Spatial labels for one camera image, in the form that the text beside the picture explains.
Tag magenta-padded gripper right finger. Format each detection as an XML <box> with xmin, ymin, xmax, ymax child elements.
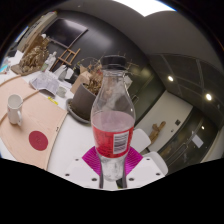
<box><xmin>122</xmin><ymin>147</ymin><xmax>166</xmax><ymax>188</ymax></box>

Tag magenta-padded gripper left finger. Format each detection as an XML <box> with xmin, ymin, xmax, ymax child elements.
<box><xmin>64</xmin><ymin>146</ymin><xmax>101</xmax><ymax>188</ymax></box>

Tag clear bottle with red label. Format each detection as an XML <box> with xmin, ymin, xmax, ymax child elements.
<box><xmin>90</xmin><ymin>54</ymin><xmax>137</xmax><ymax>183</ymax></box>

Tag white plastic chair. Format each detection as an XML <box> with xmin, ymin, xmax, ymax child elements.
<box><xmin>144</xmin><ymin>151</ymin><xmax>169</xmax><ymax>176</ymax></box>
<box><xmin>131</xmin><ymin>128</ymin><xmax>152</xmax><ymax>154</ymax></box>

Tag flat round red coaster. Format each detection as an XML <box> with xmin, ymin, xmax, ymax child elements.
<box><xmin>28</xmin><ymin>130</ymin><xmax>49</xmax><ymax>152</ymax></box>

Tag grey plant saucer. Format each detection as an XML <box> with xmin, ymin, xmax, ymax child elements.
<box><xmin>65</xmin><ymin>98</ymin><xmax>93</xmax><ymax>125</ymax></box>

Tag dried plant in grey pot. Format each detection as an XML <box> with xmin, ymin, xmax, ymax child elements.
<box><xmin>69</xmin><ymin>58</ymin><xmax>105</xmax><ymax>123</ymax></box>

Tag beige canvas table mat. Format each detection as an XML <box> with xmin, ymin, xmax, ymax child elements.
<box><xmin>0</xmin><ymin>75</ymin><xmax>68</xmax><ymax>169</ymax></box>

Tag small white cup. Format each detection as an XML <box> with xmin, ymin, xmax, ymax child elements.
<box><xmin>56</xmin><ymin>86</ymin><xmax>68</xmax><ymax>98</ymax></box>

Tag brown cardboard box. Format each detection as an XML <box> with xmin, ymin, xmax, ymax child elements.
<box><xmin>69</xmin><ymin>70</ymin><xmax>91</xmax><ymax>94</ymax></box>

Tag white printed mug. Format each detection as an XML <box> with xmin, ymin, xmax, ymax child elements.
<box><xmin>6</xmin><ymin>93</ymin><xmax>24</xmax><ymax>126</ymax></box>

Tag grey printed newspaper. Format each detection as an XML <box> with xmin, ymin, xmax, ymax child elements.
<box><xmin>29</xmin><ymin>73</ymin><xmax>60</xmax><ymax>96</ymax></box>

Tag group of white chairs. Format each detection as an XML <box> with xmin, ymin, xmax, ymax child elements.
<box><xmin>54</xmin><ymin>64</ymin><xmax>75</xmax><ymax>81</ymax></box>

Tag wooden easel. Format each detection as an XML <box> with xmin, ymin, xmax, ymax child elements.
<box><xmin>49</xmin><ymin>48</ymin><xmax>81</xmax><ymax>71</ymax></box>

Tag long ceiling light panel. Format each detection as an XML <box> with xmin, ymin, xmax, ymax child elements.
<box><xmin>113</xmin><ymin>0</ymin><xmax>176</xmax><ymax>17</ymax></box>

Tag wooden figure by wall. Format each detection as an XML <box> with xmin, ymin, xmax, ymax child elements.
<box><xmin>148</xmin><ymin>121</ymin><xmax>167</xmax><ymax>144</ymax></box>

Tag black wall screen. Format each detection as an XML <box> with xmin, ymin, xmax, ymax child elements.
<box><xmin>43</xmin><ymin>18</ymin><xmax>88</xmax><ymax>49</ymax></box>

